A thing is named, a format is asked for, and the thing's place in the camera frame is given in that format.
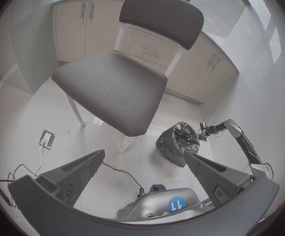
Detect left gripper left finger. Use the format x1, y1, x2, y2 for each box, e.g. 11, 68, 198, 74
35, 149, 106, 208

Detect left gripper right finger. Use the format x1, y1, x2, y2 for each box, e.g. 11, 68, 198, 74
184, 152, 256, 205

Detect black plastic bag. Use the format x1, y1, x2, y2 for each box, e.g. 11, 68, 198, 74
155, 121, 201, 168

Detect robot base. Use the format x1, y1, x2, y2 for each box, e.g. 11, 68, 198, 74
116, 184, 216, 223

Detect grey padded chair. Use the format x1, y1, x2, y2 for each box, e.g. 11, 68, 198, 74
51, 0, 205, 154

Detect beige cabinet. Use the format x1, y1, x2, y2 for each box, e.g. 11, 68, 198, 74
53, 0, 240, 105

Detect white cable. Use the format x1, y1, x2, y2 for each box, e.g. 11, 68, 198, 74
34, 143, 45, 179

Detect black cable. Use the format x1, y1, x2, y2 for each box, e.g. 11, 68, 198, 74
102, 162, 144, 198
0, 164, 38, 184

